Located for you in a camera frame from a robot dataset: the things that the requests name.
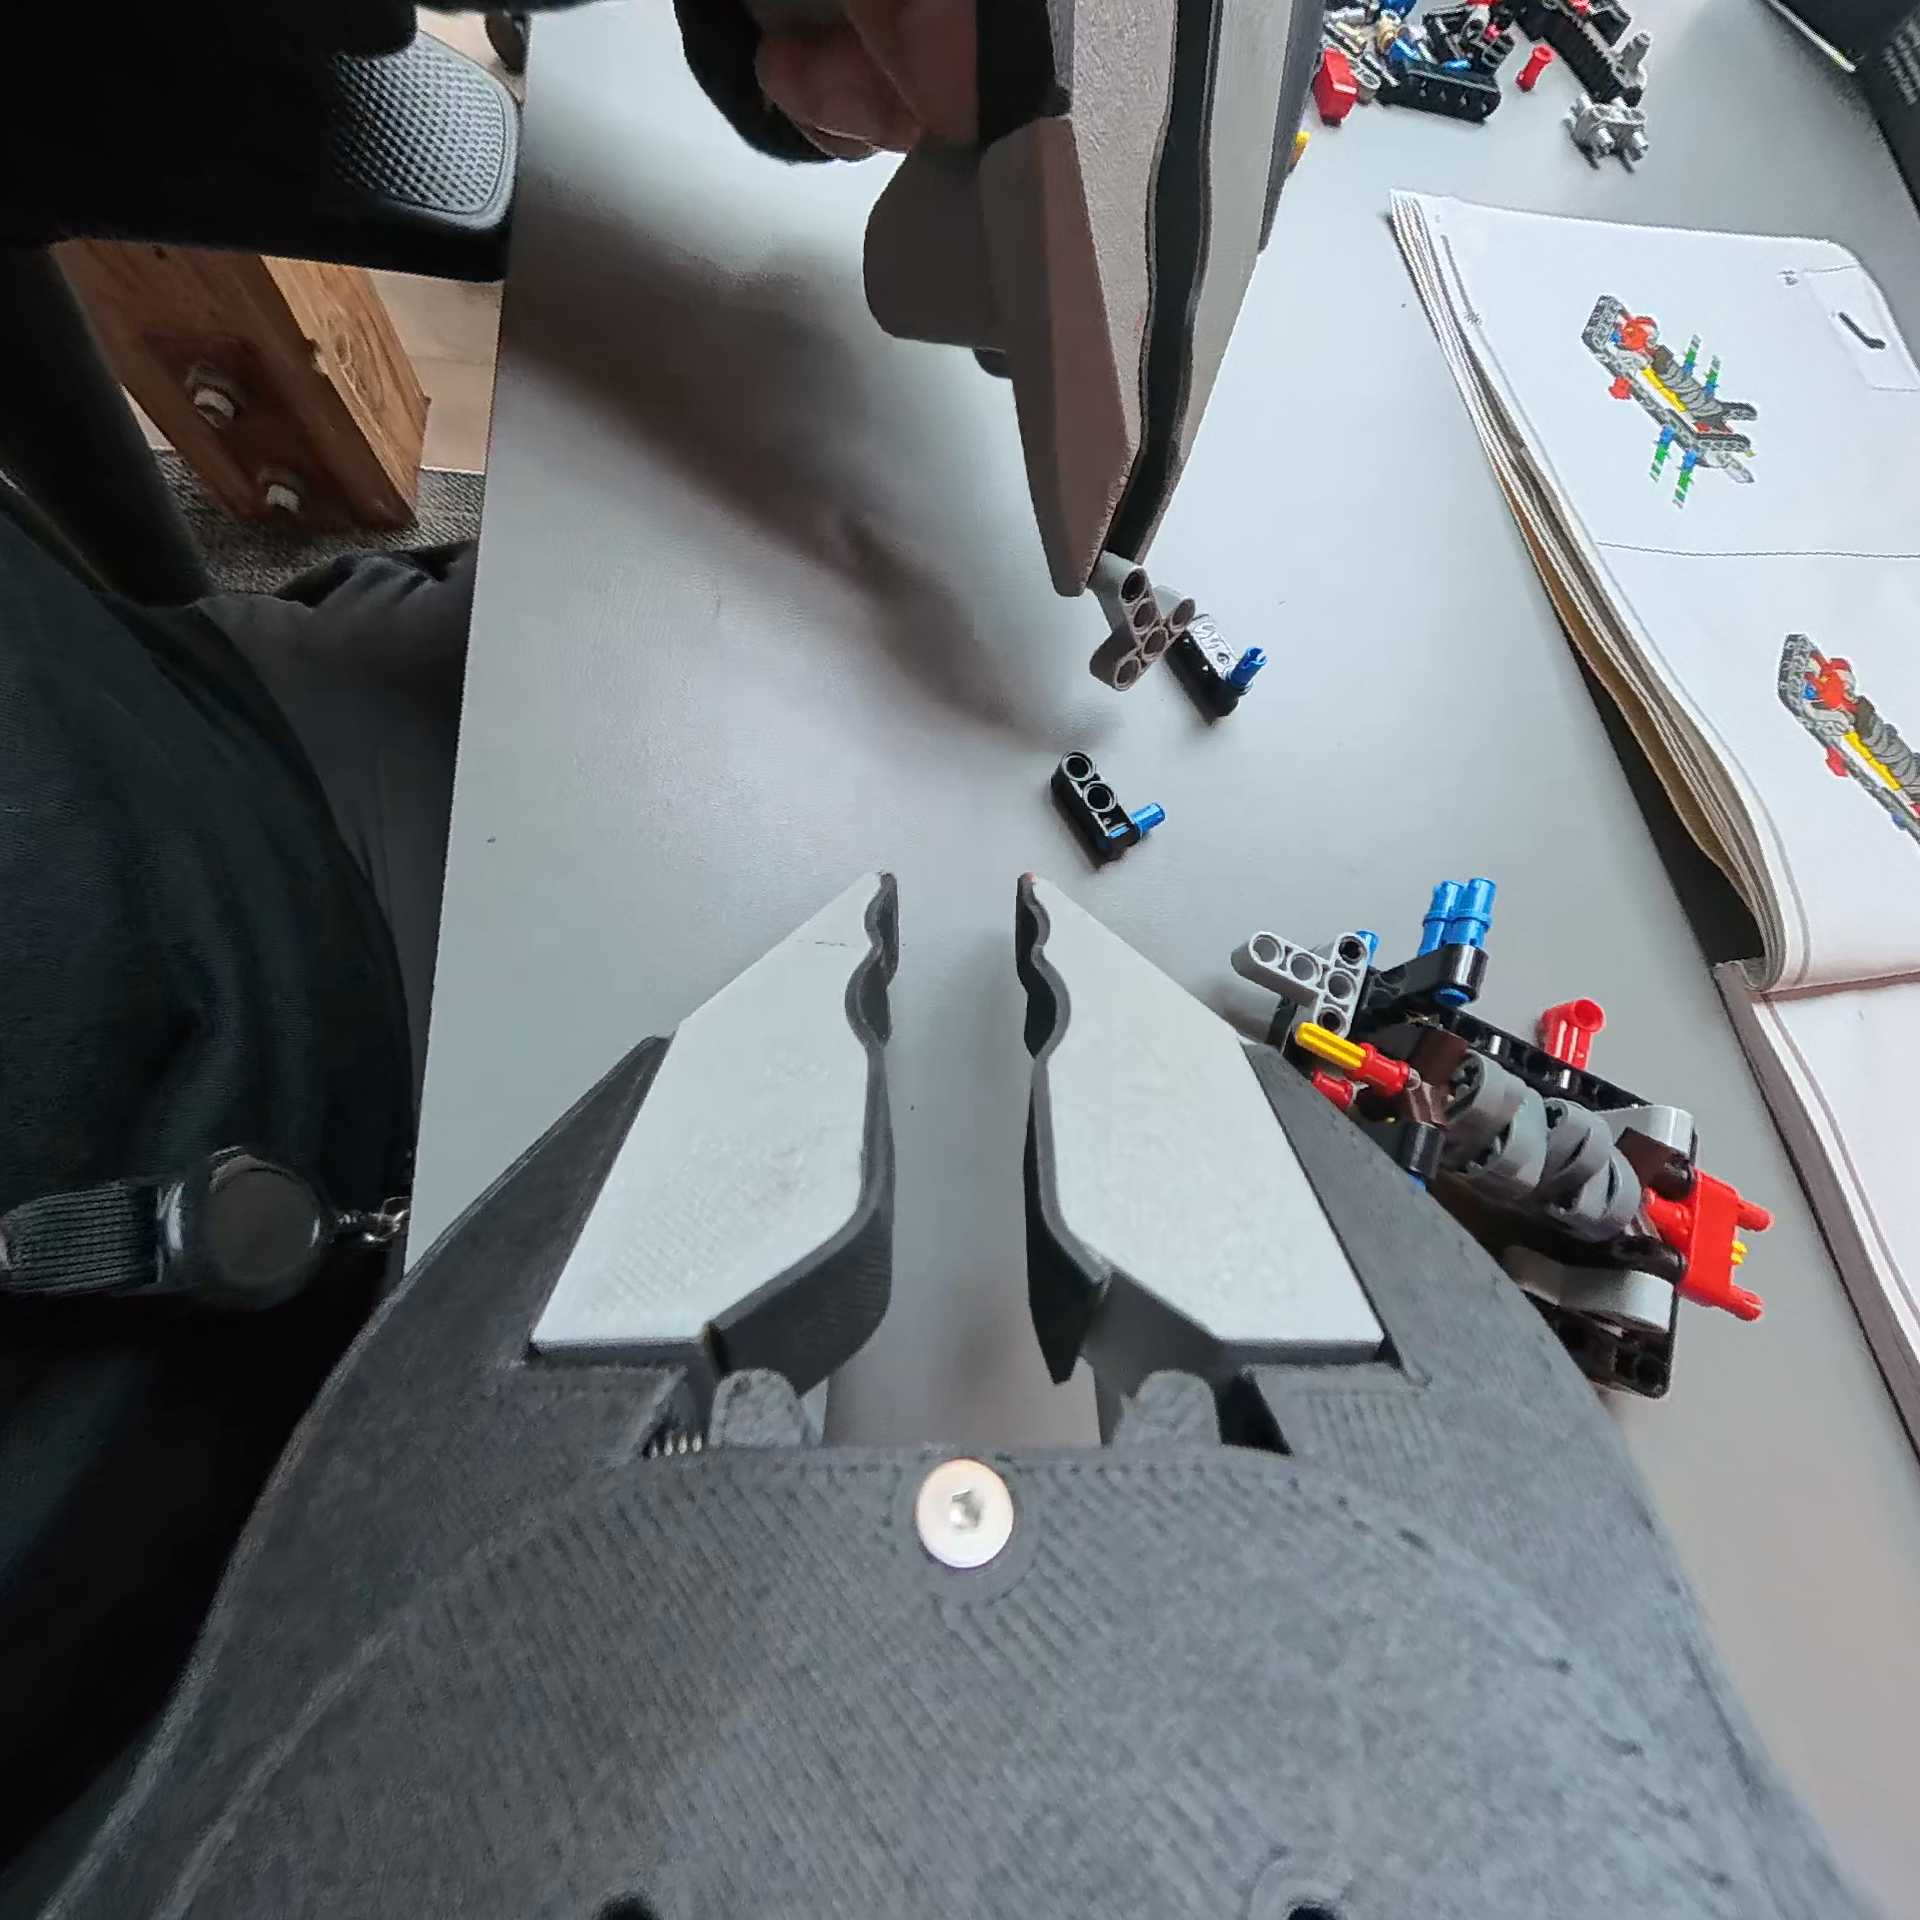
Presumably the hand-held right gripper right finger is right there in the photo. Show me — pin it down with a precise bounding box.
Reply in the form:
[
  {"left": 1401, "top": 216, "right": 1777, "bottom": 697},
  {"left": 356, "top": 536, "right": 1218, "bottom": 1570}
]
[{"left": 1016, "top": 877, "right": 1389, "bottom": 1407}]

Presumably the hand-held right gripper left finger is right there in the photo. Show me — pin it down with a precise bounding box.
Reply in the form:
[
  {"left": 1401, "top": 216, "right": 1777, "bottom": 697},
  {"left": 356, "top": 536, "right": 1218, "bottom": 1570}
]
[{"left": 526, "top": 874, "right": 903, "bottom": 1387}]

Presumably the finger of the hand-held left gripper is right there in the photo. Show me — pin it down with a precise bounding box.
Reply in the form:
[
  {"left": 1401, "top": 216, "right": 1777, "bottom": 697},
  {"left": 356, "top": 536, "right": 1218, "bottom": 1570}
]
[
  {"left": 979, "top": 110, "right": 1171, "bottom": 596},
  {"left": 1118, "top": 88, "right": 1273, "bottom": 562}
]

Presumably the grey T-shaped lego connector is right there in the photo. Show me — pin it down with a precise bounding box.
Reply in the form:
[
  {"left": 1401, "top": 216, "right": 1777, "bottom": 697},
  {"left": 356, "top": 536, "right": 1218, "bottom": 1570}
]
[{"left": 1086, "top": 552, "right": 1200, "bottom": 689}]

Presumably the lego chassis assembly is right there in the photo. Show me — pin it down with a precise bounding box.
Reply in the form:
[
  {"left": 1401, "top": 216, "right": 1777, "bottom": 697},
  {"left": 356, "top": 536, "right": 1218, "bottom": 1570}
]
[{"left": 1231, "top": 877, "right": 1775, "bottom": 1400}]

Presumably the black three-hole lego beam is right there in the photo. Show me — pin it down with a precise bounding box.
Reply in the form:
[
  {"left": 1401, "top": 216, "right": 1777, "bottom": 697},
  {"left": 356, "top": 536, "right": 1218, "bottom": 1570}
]
[{"left": 1168, "top": 620, "right": 1240, "bottom": 725}]

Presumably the small black lego piece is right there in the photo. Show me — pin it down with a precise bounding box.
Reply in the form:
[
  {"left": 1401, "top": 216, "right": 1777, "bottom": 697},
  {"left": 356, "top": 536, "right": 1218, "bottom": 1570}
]
[{"left": 1052, "top": 751, "right": 1132, "bottom": 867}]

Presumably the person's left forearm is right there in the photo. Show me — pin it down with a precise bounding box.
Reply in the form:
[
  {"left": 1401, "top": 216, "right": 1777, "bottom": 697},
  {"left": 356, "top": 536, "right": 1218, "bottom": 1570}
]
[{"left": 675, "top": 0, "right": 843, "bottom": 161}]

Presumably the pile of loose lego parts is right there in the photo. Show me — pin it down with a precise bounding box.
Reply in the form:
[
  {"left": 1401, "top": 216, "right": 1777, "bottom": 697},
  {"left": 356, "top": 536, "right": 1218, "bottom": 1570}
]
[{"left": 1282, "top": 0, "right": 1658, "bottom": 171}]

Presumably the lego instruction booklet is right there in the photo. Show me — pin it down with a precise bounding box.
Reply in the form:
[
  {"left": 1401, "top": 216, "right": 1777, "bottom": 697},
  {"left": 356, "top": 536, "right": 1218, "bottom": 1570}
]
[{"left": 1389, "top": 187, "right": 1920, "bottom": 1457}]

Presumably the person's left hand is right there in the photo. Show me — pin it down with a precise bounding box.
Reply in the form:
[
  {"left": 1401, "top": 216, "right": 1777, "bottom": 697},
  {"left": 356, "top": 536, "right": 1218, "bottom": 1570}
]
[{"left": 758, "top": 0, "right": 985, "bottom": 161}]

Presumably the black badge reel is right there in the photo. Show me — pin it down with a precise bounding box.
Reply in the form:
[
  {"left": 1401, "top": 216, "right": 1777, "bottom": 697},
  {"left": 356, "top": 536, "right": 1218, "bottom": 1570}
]
[{"left": 151, "top": 1147, "right": 414, "bottom": 1310}]

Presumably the black chair armrest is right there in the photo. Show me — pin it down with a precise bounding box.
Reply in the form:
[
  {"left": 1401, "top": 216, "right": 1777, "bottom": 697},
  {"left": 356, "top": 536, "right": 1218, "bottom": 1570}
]
[{"left": 0, "top": 27, "right": 522, "bottom": 285}]

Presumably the wooden table leg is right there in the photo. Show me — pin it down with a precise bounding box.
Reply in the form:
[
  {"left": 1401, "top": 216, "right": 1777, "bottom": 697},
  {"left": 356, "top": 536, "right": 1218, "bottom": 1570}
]
[{"left": 52, "top": 237, "right": 432, "bottom": 531}]

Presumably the black lanyard strap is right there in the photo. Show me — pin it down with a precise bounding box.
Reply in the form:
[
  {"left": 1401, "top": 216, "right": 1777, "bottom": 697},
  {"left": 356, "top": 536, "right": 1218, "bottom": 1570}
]
[{"left": 0, "top": 1176, "right": 171, "bottom": 1291}]

